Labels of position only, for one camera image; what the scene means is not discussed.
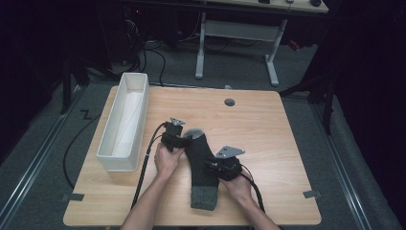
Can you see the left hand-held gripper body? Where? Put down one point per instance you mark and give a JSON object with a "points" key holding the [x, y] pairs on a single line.
{"points": [[172, 134]]}

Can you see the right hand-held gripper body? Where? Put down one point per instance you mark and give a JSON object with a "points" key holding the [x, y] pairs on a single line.
{"points": [[230, 166]]}

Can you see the long white box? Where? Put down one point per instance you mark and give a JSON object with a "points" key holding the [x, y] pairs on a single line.
{"points": [[126, 121]]}

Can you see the person's right hand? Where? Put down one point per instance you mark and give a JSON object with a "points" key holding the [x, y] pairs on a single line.
{"points": [[239, 188]]}

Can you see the person's left hand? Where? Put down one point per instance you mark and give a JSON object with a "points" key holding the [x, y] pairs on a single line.
{"points": [[167, 163]]}

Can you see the grey tape piece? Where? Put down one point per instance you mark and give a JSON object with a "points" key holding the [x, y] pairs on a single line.
{"points": [[75, 197], [311, 194]]}

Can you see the black zigzag tape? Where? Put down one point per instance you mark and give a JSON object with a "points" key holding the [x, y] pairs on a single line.
{"points": [[86, 114]]}

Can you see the black metal stand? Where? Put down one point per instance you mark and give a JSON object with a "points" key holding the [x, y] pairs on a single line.
{"points": [[328, 105], [66, 89]]}

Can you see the dark computer tower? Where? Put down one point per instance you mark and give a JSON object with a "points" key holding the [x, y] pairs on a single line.
{"points": [[118, 32]]}

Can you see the white-legged wooden desk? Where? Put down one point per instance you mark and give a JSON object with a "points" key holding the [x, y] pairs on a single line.
{"points": [[239, 30]]}

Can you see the small red object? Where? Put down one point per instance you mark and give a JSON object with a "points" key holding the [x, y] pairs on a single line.
{"points": [[294, 45]]}

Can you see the black round object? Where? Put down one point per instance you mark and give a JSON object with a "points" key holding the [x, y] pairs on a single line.
{"points": [[315, 2]]}

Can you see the aluminium floor rail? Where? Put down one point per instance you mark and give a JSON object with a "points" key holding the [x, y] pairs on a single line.
{"points": [[32, 169], [343, 172]]}

